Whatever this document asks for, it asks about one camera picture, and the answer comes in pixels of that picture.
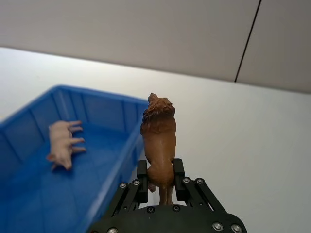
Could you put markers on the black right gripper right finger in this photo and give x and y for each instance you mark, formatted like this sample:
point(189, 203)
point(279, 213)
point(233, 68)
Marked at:
point(192, 191)

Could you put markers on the blue plastic tray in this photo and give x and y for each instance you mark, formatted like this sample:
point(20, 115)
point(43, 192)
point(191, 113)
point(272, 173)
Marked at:
point(60, 165)

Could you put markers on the brown toy lion figure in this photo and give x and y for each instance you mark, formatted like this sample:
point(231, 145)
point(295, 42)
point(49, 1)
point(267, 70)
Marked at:
point(159, 145)

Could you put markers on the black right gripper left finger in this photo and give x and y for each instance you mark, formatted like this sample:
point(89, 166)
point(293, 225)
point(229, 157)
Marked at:
point(136, 191)

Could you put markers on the pink toy pig figure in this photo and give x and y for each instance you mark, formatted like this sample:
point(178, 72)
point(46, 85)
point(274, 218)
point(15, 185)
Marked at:
point(63, 145)

